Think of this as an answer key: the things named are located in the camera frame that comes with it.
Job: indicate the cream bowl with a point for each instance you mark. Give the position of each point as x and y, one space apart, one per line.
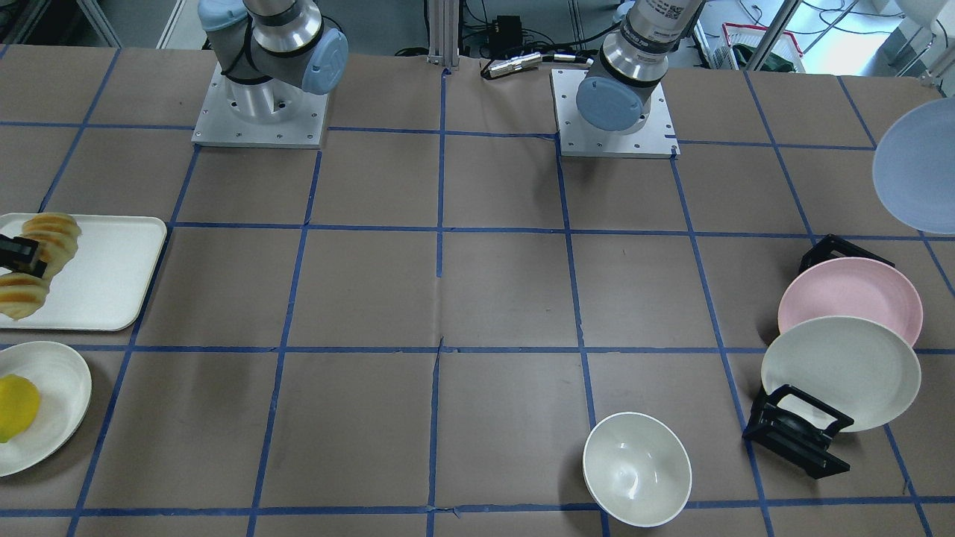
637 469

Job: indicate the blue plate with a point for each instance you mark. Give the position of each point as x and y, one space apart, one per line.
913 168

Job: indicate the cream tray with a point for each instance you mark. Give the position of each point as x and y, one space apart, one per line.
104 286

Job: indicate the spiral bread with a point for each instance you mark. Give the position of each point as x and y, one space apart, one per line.
57 234

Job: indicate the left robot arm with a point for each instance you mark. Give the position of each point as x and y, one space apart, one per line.
636 52

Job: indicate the black plate rack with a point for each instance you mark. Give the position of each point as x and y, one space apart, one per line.
782 431

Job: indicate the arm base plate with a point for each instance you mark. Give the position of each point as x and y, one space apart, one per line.
271 114
612 142

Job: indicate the yellow lemon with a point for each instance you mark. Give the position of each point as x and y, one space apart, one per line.
20 402

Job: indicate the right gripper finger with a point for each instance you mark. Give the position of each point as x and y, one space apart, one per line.
22 255

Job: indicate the white plate with lemon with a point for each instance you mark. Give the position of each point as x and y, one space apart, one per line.
64 382

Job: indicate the aluminium frame post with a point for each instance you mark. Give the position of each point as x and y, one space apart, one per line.
443 27

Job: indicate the pink plate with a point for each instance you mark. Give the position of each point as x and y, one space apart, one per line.
858 287

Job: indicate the cream plate in rack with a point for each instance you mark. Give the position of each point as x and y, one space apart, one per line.
857 366

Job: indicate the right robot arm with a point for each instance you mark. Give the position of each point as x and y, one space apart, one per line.
106 131

